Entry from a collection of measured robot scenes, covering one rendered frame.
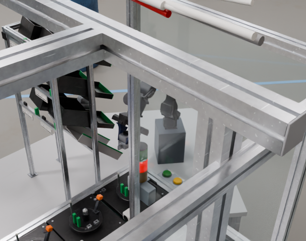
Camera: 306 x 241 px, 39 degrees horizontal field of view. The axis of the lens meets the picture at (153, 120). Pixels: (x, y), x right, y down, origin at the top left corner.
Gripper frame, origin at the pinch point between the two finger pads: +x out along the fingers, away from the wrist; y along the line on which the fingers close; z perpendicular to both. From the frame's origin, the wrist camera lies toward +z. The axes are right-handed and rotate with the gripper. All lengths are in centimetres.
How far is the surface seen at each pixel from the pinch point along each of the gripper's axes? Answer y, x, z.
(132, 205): 27.1, 21.9, 13.0
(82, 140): -14.3, 10.1, 8.2
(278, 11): -173, -245, -443
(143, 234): 93, 2, 110
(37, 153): -59, 31, -12
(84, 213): 7.0, 35.4, 12.1
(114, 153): -11.5, 11.2, -12.7
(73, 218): 4.9, 38.8, 14.6
